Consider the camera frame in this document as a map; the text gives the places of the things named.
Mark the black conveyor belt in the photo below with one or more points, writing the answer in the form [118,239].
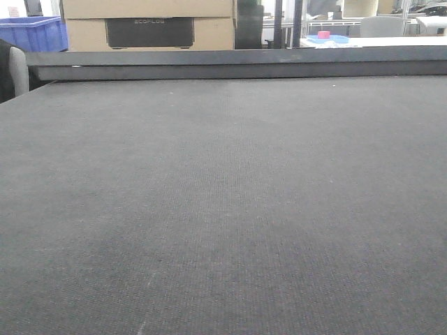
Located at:
[225,207]

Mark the lower cardboard box black label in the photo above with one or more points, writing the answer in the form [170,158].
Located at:
[210,33]

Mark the upper cardboard box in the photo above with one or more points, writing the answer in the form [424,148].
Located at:
[91,9]

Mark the black stacked cylinder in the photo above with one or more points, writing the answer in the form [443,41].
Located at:
[249,25]

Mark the blue tray on table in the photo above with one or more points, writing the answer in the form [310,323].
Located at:
[332,38]

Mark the pink tape roll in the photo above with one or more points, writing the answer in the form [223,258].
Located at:
[323,34]

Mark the white background table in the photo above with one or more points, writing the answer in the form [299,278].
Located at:
[374,42]

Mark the grey office chair right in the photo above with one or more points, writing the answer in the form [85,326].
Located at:
[381,26]

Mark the grey office chair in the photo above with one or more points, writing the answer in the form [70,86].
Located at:
[381,26]
[19,71]

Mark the blue plastic crate background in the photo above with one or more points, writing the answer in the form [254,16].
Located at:
[35,34]

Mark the grey office chair left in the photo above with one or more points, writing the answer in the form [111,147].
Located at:
[19,71]

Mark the black vertical post left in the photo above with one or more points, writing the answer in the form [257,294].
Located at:
[277,24]

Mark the black vertical post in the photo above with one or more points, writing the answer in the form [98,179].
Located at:
[297,24]
[277,24]

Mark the black vertical post right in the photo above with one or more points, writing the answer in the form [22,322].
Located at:
[297,24]

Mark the dark conveyor side rail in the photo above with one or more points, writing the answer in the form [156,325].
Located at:
[238,64]

